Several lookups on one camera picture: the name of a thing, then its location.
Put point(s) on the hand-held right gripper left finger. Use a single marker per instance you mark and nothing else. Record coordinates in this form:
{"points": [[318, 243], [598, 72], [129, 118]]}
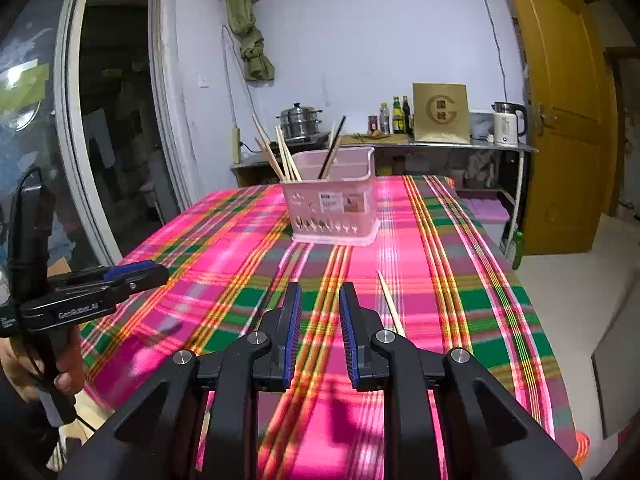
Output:
{"points": [[292, 330]]}

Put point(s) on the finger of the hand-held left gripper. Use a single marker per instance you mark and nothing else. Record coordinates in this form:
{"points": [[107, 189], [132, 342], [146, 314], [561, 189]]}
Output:
{"points": [[127, 270], [145, 280]]}

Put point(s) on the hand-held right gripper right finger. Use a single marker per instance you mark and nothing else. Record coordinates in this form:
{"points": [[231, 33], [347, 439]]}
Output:
{"points": [[350, 330]]}

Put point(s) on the pink plastic chopstick basket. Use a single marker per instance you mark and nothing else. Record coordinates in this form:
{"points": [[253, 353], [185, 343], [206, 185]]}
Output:
{"points": [[345, 205]]}

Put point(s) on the person's left hand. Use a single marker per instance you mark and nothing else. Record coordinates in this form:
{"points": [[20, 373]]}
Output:
{"points": [[70, 370]]}

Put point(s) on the pink plaid tablecloth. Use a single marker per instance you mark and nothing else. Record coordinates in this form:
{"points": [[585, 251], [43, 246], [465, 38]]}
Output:
{"points": [[450, 285]]}

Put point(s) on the glass sliding door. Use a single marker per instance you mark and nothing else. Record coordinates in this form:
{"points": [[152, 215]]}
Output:
{"points": [[120, 110]]}

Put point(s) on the white power strip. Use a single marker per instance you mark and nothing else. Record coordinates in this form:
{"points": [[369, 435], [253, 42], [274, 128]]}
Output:
{"points": [[236, 145]]}

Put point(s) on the purple storage box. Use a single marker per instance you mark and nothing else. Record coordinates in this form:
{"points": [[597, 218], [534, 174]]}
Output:
{"points": [[485, 210]]}

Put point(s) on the green plastic bottle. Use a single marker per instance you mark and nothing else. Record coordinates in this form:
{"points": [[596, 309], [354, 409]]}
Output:
{"points": [[517, 250]]}

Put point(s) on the grey bag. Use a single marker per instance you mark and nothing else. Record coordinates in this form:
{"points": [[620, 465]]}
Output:
{"points": [[481, 170]]}

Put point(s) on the red jar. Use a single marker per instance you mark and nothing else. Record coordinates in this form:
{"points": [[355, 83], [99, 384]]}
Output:
{"points": [[372, 124]]}

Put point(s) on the metal kitchen table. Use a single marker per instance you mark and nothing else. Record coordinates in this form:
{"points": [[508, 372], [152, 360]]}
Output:
{"points": [[450, 146]]}

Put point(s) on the steel steamer pot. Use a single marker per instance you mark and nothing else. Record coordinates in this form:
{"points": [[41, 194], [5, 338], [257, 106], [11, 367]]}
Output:
{"points": [[299, 117]]}

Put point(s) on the clear plastic bottle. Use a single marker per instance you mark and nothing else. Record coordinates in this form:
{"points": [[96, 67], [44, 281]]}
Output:
{"points": [[384, 119]]}

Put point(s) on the green glass bottle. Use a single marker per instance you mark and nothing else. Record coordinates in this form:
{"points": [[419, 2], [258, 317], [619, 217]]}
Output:
{"points": [[397, 116]]}

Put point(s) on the dark sauce bottle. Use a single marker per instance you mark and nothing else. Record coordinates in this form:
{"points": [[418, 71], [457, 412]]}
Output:
{"points": [[407, 116]]}

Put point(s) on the brown box with gold emblem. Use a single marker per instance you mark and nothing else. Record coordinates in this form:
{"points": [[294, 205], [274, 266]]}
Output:
{"points": [[442, 112]]}

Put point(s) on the white electric kettle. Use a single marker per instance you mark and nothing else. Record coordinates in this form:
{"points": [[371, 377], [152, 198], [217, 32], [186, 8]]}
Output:
{"points": [[507, 125]]}

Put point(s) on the green hanging cloth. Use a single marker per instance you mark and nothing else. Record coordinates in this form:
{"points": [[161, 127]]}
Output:
{"points": [[247, 25]]}

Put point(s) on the grey board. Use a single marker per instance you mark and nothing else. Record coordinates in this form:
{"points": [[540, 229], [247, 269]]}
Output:
{"points": [[620, 370]]}

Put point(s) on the yellow wooden door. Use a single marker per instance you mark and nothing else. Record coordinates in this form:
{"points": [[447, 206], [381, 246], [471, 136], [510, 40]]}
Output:
{"points": [[560, 110]]}

